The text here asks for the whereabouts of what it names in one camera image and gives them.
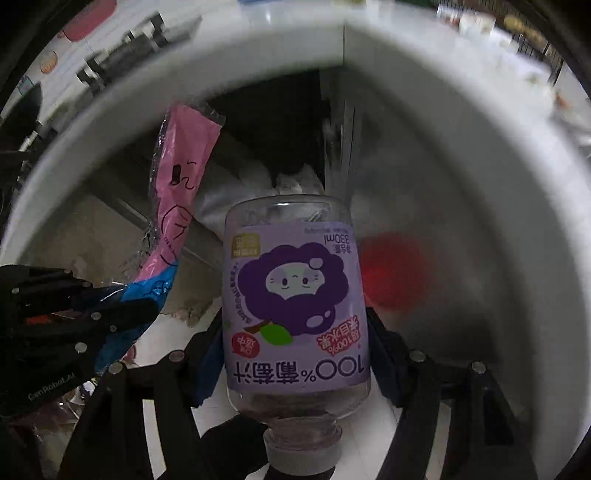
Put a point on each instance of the purple grape juice bottle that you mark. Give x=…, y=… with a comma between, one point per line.
x=295, y=330

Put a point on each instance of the white woven sack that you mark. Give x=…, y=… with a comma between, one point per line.
x=220, y=190

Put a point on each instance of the pink blue plastic wrapper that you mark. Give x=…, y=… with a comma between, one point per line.
x=186, y=139

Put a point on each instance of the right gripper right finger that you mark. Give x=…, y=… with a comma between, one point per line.
x=402, y=379

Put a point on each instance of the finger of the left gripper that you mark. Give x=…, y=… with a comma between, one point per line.
x=123, y=316

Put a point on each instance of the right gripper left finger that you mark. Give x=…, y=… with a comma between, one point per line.
x=191, y=374

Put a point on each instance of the black gas stove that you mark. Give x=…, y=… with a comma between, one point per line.
x=148, y=39

